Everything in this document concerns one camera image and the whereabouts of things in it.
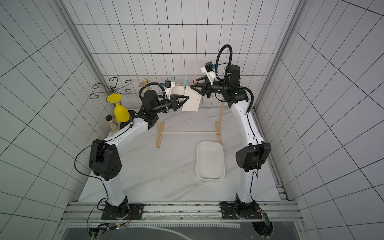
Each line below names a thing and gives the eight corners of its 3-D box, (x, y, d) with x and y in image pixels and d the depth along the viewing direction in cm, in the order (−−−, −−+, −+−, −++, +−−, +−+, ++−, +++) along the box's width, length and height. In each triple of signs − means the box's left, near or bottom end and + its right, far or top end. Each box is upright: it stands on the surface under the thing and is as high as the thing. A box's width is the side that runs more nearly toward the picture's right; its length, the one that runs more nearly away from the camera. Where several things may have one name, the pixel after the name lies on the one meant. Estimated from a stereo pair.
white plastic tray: (196, 182, 84) (196, 178, 79) (195, 146, 100) (196, 141, 95) (225, 182, 84) (227, 178, 79) (220, 146, 100) (222, 141, 95)
